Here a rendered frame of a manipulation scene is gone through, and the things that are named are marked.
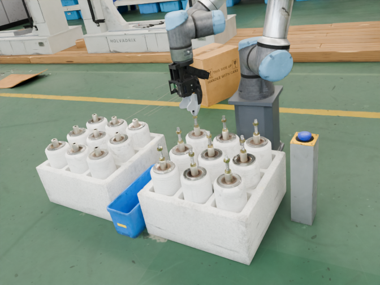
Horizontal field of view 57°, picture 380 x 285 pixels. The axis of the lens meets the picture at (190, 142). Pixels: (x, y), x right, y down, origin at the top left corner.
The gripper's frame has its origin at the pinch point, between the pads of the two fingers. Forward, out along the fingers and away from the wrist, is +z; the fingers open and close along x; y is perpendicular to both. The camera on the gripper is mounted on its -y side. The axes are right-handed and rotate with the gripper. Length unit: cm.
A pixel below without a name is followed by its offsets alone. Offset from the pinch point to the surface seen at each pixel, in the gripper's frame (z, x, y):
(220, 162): 10.3, 19.5, 9.1
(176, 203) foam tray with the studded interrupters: 17.0, 17.0, 27.6
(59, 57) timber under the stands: 28, -286, -62
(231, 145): 10.1, 15.5, -1.1
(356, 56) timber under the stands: 30, -17, -167
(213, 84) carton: 22, -57, -64
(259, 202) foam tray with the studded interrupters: 18.7, 35.8, 10.0
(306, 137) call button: 1.8, 41.6, -6.3
